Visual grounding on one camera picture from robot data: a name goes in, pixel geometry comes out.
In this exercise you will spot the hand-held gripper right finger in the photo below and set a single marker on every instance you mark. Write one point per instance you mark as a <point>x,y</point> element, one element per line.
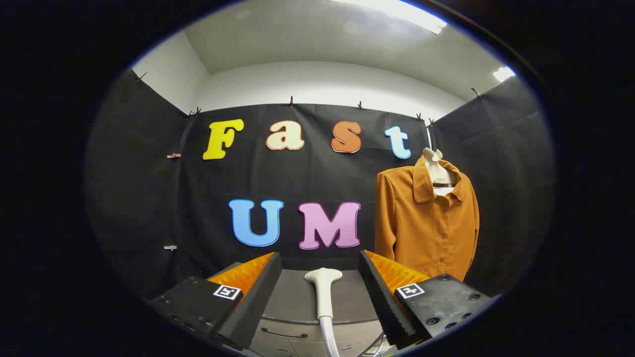
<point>379,297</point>

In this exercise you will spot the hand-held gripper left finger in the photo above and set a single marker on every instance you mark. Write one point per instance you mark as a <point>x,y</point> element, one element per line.
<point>258,297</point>

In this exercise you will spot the white garment steamer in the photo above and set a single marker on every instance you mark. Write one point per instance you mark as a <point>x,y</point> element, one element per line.
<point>324,292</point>

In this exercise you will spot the orange button shirt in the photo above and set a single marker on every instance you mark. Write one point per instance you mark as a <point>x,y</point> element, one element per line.
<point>426,228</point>

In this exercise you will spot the grey drawer cabinet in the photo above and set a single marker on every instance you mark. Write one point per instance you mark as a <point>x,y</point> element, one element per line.
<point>297,297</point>

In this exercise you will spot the white hanger form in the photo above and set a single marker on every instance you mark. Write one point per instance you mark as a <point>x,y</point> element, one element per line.
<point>436,171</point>

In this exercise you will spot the small ceiling light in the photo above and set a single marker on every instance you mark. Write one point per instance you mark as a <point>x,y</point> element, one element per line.
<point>503,74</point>

